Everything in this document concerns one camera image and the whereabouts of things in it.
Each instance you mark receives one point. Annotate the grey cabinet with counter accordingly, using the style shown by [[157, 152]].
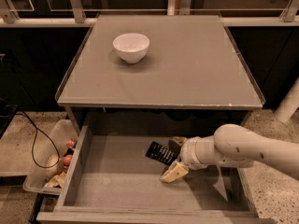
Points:
[[192, 63]]

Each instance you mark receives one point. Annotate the white pole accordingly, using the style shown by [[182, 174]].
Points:
[[289, 104]]

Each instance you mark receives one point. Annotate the open grey top drawer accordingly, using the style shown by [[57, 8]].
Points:
[[111, 180]]

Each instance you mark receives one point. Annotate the small orange bottle in bin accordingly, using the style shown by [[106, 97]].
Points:
[[71, 144]]

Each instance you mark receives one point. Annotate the clear plastic storage bin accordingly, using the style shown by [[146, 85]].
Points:
[[54, 143]]

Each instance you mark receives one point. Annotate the white ceramic bowl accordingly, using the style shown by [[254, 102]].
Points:
[[131, 47]]

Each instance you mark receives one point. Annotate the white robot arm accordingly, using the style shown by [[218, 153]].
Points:
[[233, 146]]

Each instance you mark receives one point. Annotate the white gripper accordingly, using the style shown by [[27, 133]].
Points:
[[188, 153]]

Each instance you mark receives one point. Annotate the metal railing frame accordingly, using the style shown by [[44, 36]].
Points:
[[82, 10]]

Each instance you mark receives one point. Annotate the cream round object in bin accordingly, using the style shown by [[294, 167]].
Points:
[[54, 166]]

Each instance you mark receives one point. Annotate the orange round fruit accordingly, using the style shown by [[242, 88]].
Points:
[[67, 160]]

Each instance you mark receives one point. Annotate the crumpled wrapper in bin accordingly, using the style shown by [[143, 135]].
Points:
[[57, 181]]

